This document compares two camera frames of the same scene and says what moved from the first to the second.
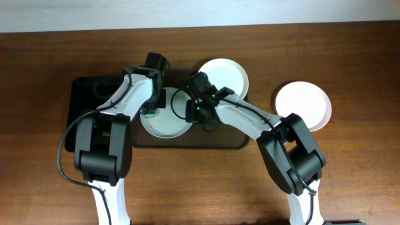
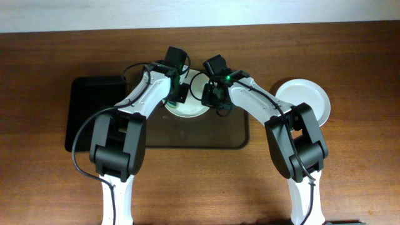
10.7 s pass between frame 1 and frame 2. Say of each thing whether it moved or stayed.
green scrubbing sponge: moved
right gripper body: moved
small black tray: stayed
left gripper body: moved
